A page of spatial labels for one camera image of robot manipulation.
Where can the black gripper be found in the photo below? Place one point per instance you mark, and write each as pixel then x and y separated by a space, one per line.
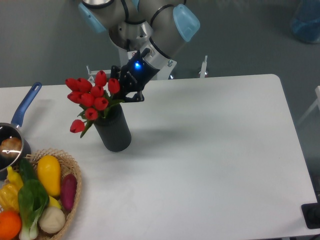
pixel 134 76

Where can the red tulip bouquet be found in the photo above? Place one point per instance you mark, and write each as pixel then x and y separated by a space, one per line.
pixel 97 100

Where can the dark grey ribbed vase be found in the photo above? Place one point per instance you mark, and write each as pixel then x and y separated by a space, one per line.
pixel 113 130

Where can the woven bamboo basket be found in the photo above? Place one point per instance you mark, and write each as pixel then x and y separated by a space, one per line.
pixel 68 165

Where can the yellow squash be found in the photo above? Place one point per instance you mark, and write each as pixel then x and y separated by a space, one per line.
pixel 49 174

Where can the purple eggplant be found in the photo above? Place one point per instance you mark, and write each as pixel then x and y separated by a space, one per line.
pixel 68 191

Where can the bread roll in pan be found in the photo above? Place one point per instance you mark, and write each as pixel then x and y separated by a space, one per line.
pixel 11 147

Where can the small yellow pepper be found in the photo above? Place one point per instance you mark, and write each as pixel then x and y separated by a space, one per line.
pixel 14 178

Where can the green bok choy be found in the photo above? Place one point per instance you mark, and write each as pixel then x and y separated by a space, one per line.
pixel 32 200

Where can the white garlic bulb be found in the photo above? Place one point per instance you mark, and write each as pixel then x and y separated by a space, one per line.
pixel 52 220

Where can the yellow bell pepper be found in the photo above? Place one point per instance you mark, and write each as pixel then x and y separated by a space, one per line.
pixel 9 198

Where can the orange fruit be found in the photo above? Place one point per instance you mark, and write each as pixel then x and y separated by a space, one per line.
pixel 10 225

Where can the blue transparent container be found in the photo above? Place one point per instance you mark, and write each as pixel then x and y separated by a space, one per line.
pixel 305 23

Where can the black device at edge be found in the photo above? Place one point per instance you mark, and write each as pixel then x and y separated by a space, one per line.
pixel 311 214

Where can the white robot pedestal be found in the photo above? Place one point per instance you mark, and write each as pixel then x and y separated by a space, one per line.
pixel 134 25

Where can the white table clamp bracket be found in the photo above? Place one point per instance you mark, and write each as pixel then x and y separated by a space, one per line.
pixel 203 73

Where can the blue handled saucepan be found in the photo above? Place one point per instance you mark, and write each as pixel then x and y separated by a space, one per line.
pixel 13 129

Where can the white frame at right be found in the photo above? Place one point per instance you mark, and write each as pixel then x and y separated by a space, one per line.
pixel 313 106

